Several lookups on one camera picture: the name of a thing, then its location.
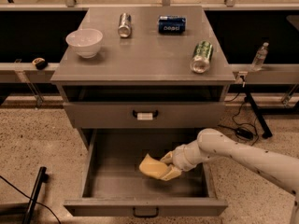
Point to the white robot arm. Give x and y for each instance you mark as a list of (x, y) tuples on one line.
[(279, 169)]

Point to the grey drawer cabinet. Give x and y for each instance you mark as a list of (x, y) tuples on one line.
[(147, 66)]

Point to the silver can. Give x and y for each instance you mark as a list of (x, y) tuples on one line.
[(124, 28)]

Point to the green soda can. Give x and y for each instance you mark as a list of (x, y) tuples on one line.
[(201, 57)]

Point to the black bar lower left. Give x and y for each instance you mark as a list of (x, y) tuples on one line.
[(42, 177)]

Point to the blue pepsi can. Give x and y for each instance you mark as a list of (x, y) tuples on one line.
[(171, 24)]

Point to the closed grey upper drawer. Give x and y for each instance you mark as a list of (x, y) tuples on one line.
[(138, 115)]

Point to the clear plastic water bottle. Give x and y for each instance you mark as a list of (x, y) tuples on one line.
[(260, 56)]

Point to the small black yellow object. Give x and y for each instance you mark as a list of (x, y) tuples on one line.
[(40, 63)]

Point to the white bowl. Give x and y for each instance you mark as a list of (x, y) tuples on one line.
[(85, 42)]

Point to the yellow sponge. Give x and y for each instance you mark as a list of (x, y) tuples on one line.
[(153, 168)]

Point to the open grey bottom drawer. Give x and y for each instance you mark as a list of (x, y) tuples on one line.
[(113, 186)]

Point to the black power adapter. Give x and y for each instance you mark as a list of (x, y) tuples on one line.
[(244, 134)]

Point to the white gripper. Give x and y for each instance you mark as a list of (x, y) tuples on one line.
[(179, 159)]

